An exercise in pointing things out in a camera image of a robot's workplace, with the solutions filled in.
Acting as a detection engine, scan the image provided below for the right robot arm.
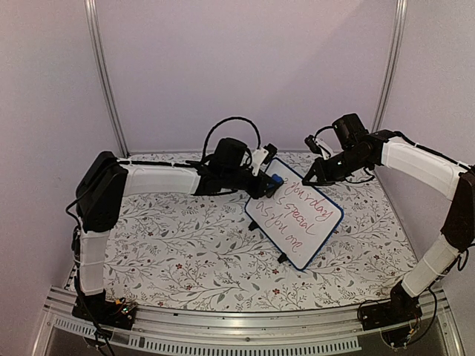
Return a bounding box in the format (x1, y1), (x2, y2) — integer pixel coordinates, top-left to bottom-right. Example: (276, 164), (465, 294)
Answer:
(303, 113), (474, 323)

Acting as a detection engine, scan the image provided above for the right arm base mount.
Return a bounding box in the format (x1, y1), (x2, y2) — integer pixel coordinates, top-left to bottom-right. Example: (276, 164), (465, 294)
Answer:
(357, 283), (422, 331)

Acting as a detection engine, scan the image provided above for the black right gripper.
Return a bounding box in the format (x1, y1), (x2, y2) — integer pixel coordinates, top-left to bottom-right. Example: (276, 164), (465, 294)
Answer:
(301, 148), (370, 188)

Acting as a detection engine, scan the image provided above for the left aluminium frame post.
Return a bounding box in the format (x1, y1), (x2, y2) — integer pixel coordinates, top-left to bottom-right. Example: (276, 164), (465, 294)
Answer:
(84, 0), (130, 157)

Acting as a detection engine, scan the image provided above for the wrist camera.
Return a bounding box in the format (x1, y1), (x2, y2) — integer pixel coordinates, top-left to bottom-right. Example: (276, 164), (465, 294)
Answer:
(250, 143), (278, 177)
(304, 135), (334, 159)

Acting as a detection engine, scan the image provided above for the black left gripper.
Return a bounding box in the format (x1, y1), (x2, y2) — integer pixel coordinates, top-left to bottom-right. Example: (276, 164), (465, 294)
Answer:
(224, 170), (280, 201)

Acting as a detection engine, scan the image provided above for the floral patterned table mat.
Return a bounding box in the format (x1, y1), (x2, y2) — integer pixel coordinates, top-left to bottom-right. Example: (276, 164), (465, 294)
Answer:
(99, 172), (416, 312)

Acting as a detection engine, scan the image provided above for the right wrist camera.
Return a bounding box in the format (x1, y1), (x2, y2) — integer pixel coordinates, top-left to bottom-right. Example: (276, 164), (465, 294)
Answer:
(304, 135), (334, 159)

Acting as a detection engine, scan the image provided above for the right aluminium frame post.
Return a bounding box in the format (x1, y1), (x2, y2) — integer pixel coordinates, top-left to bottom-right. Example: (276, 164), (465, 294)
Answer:
(371, 0), (407, 131)

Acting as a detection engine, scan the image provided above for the small blue-framed whiteboard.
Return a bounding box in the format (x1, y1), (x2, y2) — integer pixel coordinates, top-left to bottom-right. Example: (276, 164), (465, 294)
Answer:
(244, 158), (344, 271)

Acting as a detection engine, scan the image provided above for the front aluminium rail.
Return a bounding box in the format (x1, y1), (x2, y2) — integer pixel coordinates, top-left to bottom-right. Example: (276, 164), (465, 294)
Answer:
(32, 287), (465, 355)

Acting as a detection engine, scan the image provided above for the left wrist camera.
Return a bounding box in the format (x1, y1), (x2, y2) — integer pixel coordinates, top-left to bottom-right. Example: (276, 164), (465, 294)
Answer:
(250, 143), (278, 177)

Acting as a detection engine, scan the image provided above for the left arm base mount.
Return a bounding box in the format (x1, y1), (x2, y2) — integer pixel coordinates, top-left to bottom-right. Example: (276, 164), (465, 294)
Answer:
(72, 290), (137, 330)

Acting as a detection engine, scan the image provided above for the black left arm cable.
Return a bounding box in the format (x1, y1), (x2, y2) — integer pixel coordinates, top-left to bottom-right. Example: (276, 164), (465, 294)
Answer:
(202, 116), (261, 164)

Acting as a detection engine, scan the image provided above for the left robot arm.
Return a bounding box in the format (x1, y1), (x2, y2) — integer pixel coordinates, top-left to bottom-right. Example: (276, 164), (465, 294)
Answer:
(71, 138), (282, 322)

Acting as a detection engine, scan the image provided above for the aluminium frame post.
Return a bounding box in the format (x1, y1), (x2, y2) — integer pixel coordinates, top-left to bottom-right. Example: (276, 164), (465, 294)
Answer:
(84, 0), (130, 157)
(371, 0), (407, 131)

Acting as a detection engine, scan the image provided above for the wire whiteboard stand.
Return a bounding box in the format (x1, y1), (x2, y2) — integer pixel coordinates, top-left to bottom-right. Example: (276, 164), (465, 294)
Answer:
(248, 220), (289, 264)

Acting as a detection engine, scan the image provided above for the blue whiteboard eraser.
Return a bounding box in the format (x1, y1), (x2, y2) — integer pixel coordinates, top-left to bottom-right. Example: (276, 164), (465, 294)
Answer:
(271, 174), (284, 189)

